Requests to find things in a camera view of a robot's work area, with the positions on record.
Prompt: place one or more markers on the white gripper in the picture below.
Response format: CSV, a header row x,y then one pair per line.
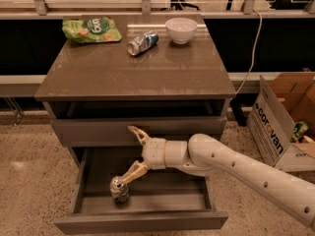
x,y
155,152

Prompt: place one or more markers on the green silver 7up can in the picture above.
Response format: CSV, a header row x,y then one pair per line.
x,y
119,191

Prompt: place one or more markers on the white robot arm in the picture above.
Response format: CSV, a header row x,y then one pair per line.
x,y
202,153

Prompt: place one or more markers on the open grey middle drawer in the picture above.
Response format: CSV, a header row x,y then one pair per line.
x,y
162,200

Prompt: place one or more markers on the grey top drawer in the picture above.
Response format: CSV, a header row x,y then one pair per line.
x,y
105,124

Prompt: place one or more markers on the grey cabinet with counter top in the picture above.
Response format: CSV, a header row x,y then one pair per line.
x,y
107,72

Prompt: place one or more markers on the blue silver soda can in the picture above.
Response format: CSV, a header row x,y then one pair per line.
x,y
142,42

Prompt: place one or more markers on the green can in box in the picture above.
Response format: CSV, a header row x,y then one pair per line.
x,y
300,128

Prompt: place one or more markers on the white bowl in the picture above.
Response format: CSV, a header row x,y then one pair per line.
x,y
181,30

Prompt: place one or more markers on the green chip bag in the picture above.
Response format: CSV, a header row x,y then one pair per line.
x,y
95,30

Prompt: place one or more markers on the white cardboard box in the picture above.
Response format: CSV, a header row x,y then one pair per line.
x,y
282,102

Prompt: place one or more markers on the metal railing frame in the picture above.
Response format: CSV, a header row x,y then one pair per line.
x,y
57,9

